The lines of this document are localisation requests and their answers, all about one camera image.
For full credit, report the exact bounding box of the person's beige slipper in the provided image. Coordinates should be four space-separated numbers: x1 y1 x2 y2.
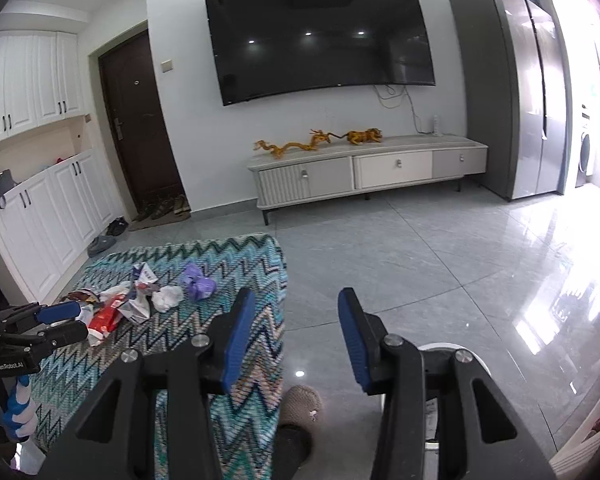
280 386 323 428

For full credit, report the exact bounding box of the dark brown door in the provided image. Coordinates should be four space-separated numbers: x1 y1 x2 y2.
98 30 183 211

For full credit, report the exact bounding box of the purple wrapper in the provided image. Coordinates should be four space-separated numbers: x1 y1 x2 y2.
180 262 217 302

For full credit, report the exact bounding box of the white floor cabinet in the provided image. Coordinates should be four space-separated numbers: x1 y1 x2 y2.
0 149 127 306

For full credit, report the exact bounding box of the grey refrigerator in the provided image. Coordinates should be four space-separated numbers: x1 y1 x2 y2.
449 0 568 203

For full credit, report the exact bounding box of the white wall cabinet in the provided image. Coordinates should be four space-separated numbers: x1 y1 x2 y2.
0 30 86 150

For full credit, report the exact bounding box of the small printed white carton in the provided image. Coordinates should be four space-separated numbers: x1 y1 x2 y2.
132 262 160 286

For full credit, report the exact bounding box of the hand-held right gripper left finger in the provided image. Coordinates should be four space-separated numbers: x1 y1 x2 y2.
39 287 257 480

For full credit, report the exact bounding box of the black wall television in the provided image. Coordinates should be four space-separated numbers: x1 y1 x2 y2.
205 0 437 107

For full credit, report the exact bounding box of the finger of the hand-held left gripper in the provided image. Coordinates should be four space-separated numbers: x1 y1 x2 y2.
0 301 82 328
0 321 89 357

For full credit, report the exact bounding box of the dark snack wrapper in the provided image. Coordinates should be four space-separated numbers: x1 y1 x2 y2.
60 287 101 306

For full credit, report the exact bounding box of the golden dragon figurine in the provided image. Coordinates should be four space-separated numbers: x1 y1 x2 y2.
253 129 337 160

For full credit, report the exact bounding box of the person's left hand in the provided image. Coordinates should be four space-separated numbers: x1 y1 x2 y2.
0 374 34 442

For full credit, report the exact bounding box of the white tissue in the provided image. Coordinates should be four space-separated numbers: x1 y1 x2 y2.
151 285 185 312

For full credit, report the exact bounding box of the zigzag patterned cloth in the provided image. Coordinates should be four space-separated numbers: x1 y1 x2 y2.
30 232 288 480

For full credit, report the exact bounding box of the white television stand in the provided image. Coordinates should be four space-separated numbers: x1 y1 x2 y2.
246 135 489 226

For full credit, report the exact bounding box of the white washing machine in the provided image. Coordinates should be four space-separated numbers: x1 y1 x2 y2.
575 105 598 188

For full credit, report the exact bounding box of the white paper carton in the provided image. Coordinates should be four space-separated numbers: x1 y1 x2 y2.
117 285 154 325

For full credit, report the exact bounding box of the golden tiger figurine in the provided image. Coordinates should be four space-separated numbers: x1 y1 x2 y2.
341 128 384 146

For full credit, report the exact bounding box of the person's dark trouser leg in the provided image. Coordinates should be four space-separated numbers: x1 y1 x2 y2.
272 425 313 480

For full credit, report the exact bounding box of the grey slipper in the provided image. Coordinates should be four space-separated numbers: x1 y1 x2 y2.
87 235 117 258

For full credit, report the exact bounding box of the brown doormat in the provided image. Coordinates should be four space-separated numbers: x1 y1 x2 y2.
127 207 191 232

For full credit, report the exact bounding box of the white cable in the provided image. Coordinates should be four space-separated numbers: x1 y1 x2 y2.
372 84 433 133

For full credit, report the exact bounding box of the white round bin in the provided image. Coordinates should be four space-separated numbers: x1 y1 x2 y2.
417 342 491 480

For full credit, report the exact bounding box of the black bag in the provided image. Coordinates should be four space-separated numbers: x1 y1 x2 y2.
0 170 18 210

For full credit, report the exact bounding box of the red snack packet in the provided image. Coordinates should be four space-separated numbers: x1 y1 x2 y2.
87 292 131 346

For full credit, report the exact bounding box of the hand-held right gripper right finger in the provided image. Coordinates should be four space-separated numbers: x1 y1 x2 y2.
337 287 556 480

